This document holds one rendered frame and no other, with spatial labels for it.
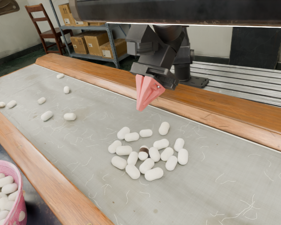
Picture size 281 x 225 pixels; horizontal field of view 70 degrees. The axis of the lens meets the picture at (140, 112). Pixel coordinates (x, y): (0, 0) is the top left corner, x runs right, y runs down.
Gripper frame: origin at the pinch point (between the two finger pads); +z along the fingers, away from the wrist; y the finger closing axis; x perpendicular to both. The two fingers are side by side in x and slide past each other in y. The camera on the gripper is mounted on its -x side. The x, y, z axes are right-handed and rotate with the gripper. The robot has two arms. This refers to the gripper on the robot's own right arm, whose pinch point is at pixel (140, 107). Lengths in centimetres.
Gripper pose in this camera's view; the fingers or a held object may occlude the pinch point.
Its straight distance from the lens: 46.4
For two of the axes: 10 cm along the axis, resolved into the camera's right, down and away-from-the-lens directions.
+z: -4.0, 9.2, -0.4
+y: 7.3, 2.9, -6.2
